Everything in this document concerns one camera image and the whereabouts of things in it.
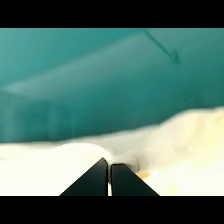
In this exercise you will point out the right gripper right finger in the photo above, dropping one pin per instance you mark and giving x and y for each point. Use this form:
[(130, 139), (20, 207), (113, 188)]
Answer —
[(127, 182)]

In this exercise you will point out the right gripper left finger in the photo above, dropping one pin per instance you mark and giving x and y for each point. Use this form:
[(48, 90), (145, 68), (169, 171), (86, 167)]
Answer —
[(94, 181)]

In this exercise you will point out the white garment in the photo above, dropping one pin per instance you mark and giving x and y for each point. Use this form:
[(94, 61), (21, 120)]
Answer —
[(186, 156)]

